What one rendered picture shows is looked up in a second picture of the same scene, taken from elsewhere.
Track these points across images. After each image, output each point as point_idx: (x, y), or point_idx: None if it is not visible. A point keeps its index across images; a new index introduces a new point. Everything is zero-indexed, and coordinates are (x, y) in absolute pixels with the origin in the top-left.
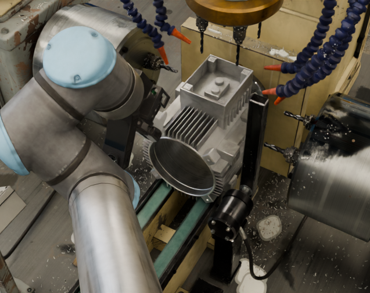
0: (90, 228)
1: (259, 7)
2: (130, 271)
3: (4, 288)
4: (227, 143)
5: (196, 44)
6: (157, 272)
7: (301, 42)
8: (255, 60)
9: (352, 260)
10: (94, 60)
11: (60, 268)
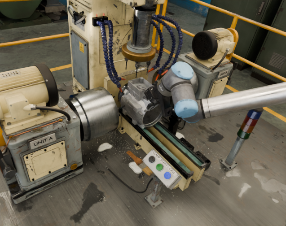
0: (234, 97)
1: (155, 49)
2: (259, 87)
3: (159, 193)
4: None
5: (113, 84)
6: (178, 143)
7: (129, 67)
8: (133, 76)
9: None
10: (190, 67)
11: (149, 180)
